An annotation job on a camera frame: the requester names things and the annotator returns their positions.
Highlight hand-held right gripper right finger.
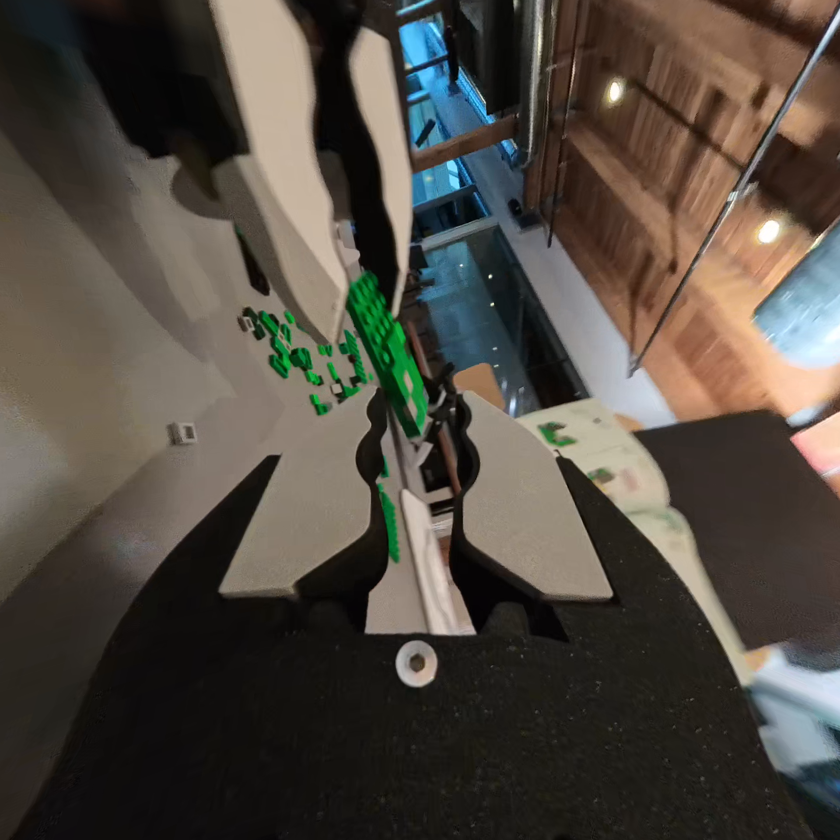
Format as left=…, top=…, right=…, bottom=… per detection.
left=448, top=390, right=616, bottom=634

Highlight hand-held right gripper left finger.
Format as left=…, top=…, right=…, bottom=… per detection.
left=218, top=387, right=391, bottom=634

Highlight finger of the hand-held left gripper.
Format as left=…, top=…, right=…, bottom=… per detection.
left=209, top=0, right=350, bottom=344
left=314, top=0, right=416, bottom=316

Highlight pile of lego pieces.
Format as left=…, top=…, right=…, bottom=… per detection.
left=236, top=305, right=376, bottom=417

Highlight green lego plate assembly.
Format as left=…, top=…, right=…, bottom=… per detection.
left=344, top=271, right=432, bottom=439

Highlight green studded lego plate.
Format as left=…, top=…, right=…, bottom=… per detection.
left=377, top=484, right=403, bottom=565

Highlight wooden beam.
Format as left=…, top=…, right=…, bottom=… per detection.
left=408, top=113, right=521, bottom=174

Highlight open instruction booklet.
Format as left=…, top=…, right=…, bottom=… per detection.
left=517, top=399, right=752, bottom=686

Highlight large window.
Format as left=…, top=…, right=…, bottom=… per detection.
left=394, top=0, right=526, bottom=221

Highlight tan chair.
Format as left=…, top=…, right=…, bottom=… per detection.
left=453, top=363, right=508, bottom=413

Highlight black and white device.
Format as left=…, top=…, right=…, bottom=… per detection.
left=420, top=361, right=463, bottom=463

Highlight black panel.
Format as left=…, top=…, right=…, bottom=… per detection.
left=633, top=409, right=820, bottom=652

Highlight metal rod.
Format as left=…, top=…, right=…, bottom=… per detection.
left=625, top=10, right=840, bottom=380

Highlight glass partition wall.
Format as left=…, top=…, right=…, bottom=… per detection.
left=420, top=222, right=588, bottom=416

